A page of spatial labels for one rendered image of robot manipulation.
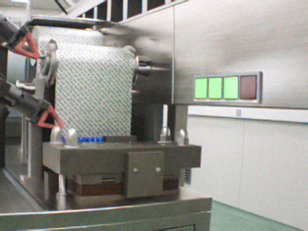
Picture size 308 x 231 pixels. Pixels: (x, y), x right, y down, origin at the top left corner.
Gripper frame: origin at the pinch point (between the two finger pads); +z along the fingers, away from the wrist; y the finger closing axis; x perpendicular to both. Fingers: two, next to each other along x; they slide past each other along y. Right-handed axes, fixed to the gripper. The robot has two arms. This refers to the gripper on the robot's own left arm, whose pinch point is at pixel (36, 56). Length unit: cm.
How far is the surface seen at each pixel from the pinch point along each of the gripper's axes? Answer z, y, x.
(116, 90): 24.2, 5.7, 7.1
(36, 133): 15.3, -2.0, -16.9
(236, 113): 206, -214, 154
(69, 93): 13.9, 6.2, -3.0
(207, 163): 246, -270, 109
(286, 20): 28, 58, 27
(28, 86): 4.4, -1.6, -8.1
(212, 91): 36, 34, 15
